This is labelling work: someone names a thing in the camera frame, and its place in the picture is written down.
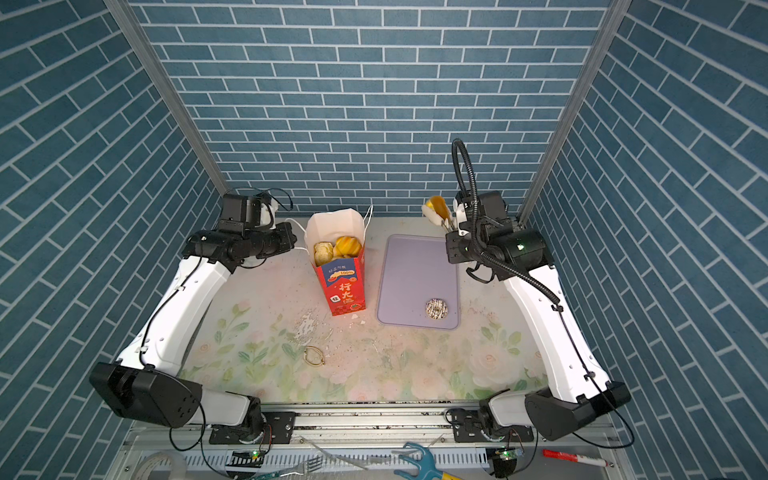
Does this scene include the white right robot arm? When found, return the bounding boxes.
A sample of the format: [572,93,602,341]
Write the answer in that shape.
[446,191,631,440]

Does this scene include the red paper gift bag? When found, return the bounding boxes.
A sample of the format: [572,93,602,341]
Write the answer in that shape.
[291,206,373,316]

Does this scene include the red marker pen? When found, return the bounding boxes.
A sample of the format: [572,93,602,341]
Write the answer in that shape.
[542,449,614,468]

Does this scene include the metal food tongs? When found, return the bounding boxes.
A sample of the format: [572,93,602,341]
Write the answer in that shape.
[421,200,458,232]

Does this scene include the chocolate sprinkled donut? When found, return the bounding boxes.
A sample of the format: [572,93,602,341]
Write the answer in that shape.
[425,298,449,321]

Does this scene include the small orange bun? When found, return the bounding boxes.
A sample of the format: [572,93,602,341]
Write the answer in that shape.
[421,196,451,225]

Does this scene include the metal fork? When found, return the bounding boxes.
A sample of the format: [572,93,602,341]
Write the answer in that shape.
[254,456,324,480]

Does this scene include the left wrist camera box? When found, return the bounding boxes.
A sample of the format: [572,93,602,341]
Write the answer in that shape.
[215,188,294,236]

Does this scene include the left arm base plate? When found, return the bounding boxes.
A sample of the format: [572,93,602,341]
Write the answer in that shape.
[209,411,297,446]

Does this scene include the small shell shaped bread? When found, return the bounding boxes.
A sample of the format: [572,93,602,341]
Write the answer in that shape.
[314,242,335,267]

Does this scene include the white corrugated hose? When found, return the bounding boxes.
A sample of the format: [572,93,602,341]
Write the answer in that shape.
[131,451,188,480]

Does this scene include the black flexible cable conduit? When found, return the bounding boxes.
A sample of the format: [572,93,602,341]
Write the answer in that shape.
[451,138,562,307]

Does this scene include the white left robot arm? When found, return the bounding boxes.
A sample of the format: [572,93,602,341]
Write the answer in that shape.
[89,222,297,439]

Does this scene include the purple plastic tray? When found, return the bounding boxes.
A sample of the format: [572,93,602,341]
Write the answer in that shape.
[377,234,460,330]

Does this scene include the yellow striped bread roll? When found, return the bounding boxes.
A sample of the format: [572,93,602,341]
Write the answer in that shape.
[333,236,363,258]

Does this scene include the teal plastic clamp tool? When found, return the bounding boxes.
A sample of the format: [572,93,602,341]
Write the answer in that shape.
[394,442,460,480]

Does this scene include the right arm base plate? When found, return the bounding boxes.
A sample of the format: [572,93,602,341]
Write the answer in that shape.
[443,407,534,443]

